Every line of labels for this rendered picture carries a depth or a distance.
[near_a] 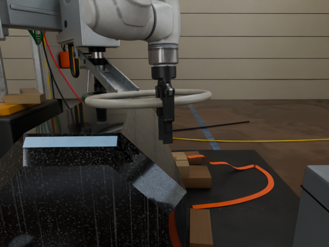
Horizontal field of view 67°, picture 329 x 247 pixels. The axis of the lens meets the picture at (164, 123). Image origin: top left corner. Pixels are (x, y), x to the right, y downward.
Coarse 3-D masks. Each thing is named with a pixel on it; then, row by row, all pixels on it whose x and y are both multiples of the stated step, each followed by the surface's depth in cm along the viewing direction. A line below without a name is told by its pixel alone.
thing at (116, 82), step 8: (80, 56) 157; (88, 64) 144; (112, 64) 144; (96, 72) 133; (112, 72) 143; (120, 72) 134; (104, 80) 123; (112, 80) 133; (120, 80) 134; (128, 80) 125; (112, 88) 115; (120, 88) 126; (128, 88) 127; (136, 88) 119
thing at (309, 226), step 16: (304, 176) 61; (320, 176) 55; (304, 192) 61; (320, 192) 55; (304, 208) 61; (320, 208) 55; (304, 224) 61; (320, 224) 55; (304, 240) 61; (320, 240) 55
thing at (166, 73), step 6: (168, 66) 70; (174, 66) 72; (156, 72) 71; (162, 72) 71; (168, 72) 71; (174, 72) 72; (156, 78) 72; (162, 78) 71; (168, 78) 71; (162, 84) 73; (162, 90) 73
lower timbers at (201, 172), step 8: (184, 152) 254; (192, 152) 254; (192, 160) 243; (200, 160) 244; (192, 168) 215; (200, 168) 215; (192, 176) 200; (200, 176) 200; (208, 176) 200; (184, 184) 200; (192, 184) 200; (200, 184) 200; (208, 184) 200
